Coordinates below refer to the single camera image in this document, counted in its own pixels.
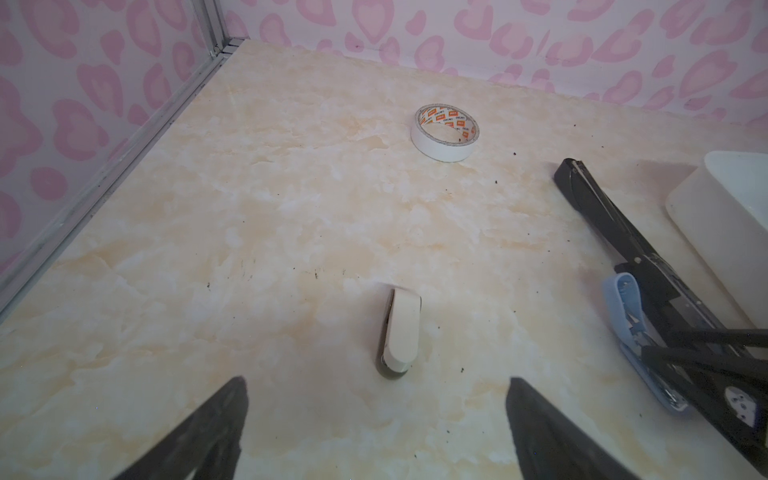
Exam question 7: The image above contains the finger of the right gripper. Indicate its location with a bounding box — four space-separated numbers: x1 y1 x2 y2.
641 346 767 474
668 328 768 348

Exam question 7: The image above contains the black stapler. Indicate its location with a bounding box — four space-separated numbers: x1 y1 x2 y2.
554 158 751 358

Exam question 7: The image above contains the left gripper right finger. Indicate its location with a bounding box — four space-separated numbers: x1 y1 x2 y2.
505 377 636 480

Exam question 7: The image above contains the light blue mini stapler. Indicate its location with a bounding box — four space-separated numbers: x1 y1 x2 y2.
602 272 689 415

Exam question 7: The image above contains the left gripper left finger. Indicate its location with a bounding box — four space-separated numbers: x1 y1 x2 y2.
117 376 249 479

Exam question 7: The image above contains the white mini stapler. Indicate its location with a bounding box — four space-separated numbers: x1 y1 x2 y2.
376 287 422 379

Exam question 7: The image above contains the white plastic tray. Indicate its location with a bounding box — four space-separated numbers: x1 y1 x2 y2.
665 151 767 328

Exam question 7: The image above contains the white tape roll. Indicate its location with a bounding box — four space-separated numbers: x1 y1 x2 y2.
410 104 480 163

